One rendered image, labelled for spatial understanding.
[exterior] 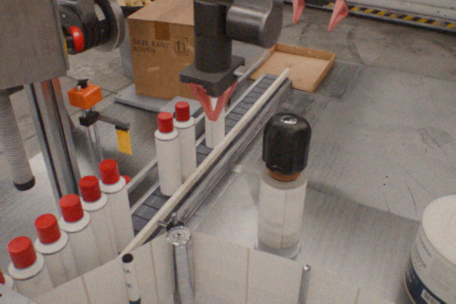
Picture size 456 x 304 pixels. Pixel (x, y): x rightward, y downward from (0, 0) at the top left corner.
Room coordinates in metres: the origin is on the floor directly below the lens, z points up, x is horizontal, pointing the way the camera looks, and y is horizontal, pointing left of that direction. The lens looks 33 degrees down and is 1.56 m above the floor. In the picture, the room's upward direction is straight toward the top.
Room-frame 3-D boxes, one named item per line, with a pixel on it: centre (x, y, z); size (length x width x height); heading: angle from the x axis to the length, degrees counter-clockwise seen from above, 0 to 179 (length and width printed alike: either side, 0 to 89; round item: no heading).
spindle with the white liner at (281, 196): (0.63, -0.10, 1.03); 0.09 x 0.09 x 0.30
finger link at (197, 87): (0.64, 0.02, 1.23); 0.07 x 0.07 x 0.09; 63
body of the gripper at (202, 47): (0.63, 0.02, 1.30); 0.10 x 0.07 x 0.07; 153
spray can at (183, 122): (0.85, 0.10, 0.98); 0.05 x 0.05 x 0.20
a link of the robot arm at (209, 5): (0.62, 0.01, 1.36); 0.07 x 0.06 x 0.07; 56
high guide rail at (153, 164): (0.96, 0.09, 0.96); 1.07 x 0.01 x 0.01; 154
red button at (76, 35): (0.61, 0.23, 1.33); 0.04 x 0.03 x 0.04; 29
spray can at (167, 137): (0.80, 0.13, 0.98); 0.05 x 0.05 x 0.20
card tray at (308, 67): (1.58, -0.25, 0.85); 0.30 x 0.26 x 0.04; 154
